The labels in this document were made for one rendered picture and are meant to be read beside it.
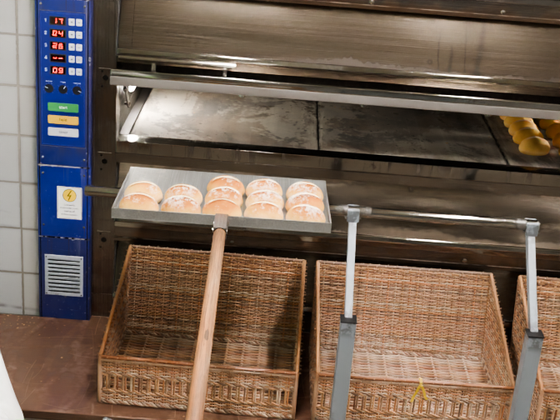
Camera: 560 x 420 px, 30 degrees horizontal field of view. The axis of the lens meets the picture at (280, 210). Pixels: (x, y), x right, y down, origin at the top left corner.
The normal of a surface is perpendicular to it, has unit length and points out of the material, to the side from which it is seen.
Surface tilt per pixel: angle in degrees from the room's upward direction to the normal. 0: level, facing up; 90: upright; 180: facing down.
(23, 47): 90
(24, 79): 90
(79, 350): 0
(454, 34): 70
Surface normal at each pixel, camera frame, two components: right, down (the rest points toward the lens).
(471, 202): 0.00, 0.05
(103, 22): -0.02, 0.39
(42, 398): 0.07, -0.92
